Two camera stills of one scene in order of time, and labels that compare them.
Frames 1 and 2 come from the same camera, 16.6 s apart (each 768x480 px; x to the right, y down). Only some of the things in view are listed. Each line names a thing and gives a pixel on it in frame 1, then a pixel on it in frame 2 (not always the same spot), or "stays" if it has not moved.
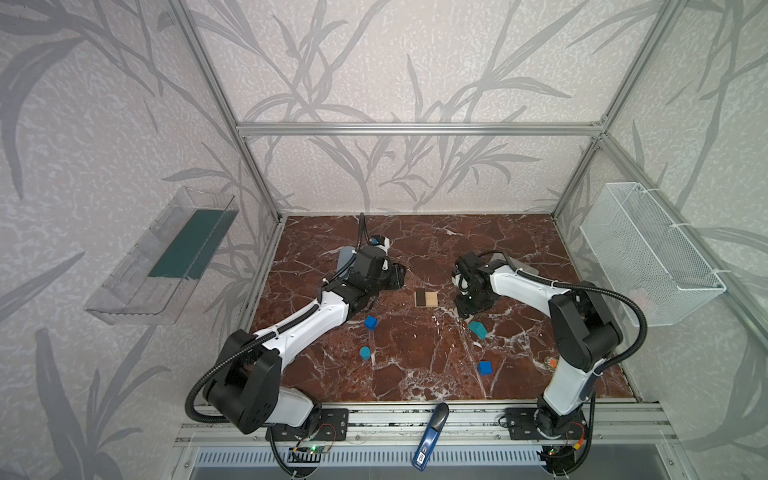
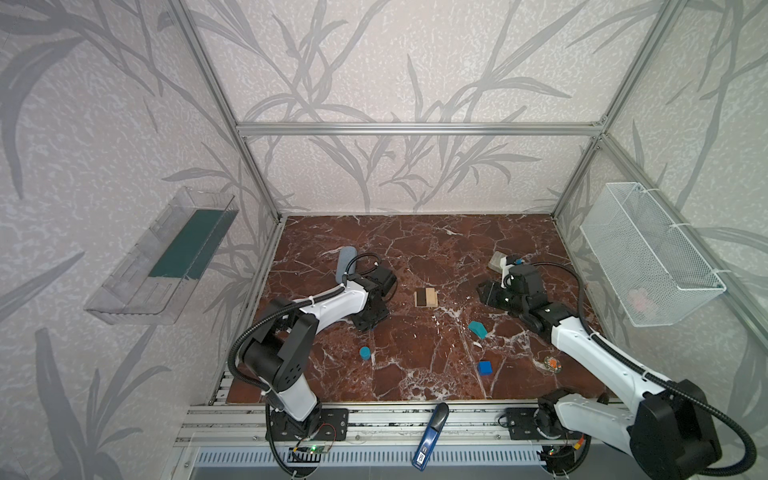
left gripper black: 390,275 -> 369,320
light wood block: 431,298 stays
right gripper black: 465,282 -> 495,295
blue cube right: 485,368 stays
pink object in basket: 641,297 stays
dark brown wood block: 421,297 stays
